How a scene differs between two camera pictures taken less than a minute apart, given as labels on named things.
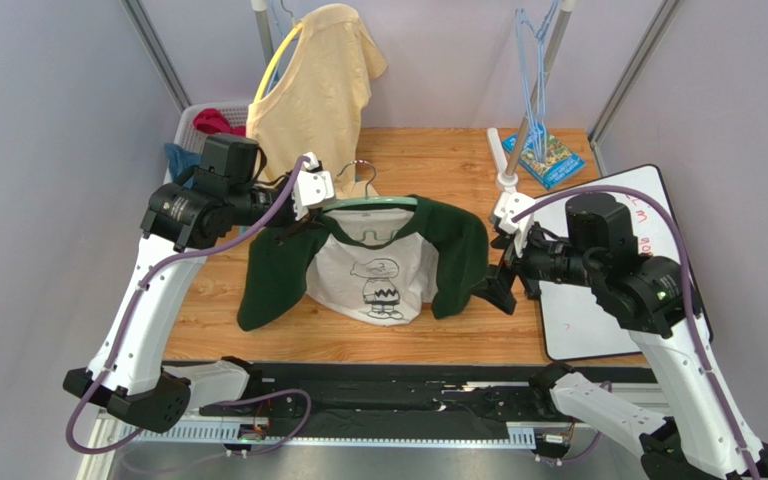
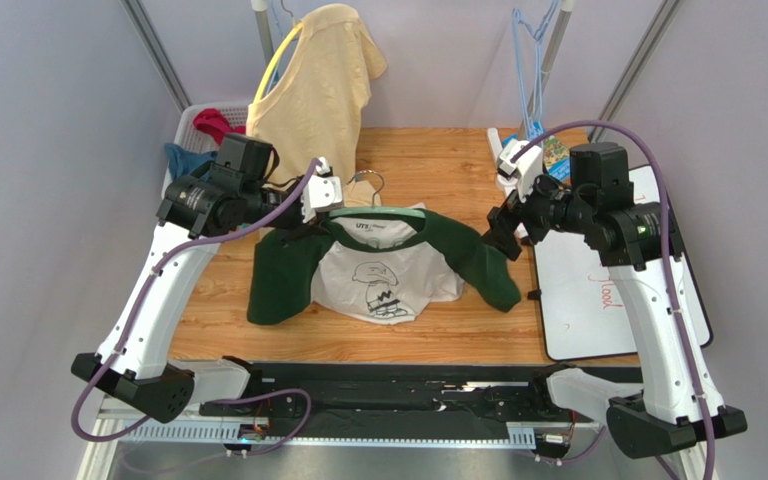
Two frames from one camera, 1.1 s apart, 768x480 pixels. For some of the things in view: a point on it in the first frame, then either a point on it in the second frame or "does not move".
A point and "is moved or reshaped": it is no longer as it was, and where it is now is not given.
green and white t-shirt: [374, 263] is moved or reshaped
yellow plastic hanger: [287, 38] does not move
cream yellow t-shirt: [317, 99] does not move
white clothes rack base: [503, 181] does not move
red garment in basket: [212, 121] does not move
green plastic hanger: [371, 199] is moved or reshaped
